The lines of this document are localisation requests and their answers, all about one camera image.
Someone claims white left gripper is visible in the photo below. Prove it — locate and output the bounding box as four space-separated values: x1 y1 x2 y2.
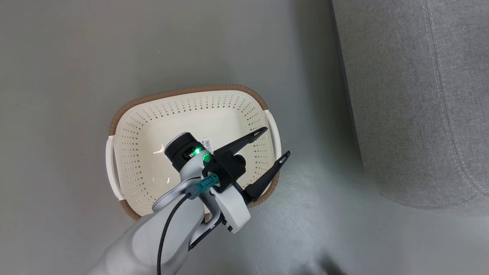
209 127 291 234

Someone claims grey fabric sofa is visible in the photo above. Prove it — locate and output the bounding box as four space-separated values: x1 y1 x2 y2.
331 0 489 217

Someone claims teal cable connector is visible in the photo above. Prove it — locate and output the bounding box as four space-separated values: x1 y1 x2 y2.
195 173 220 199

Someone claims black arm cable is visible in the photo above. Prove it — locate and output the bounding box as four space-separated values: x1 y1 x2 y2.
157 193 193 275

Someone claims cream perforated laundry basket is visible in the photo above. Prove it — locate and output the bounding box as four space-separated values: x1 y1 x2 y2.
106 85 282 222

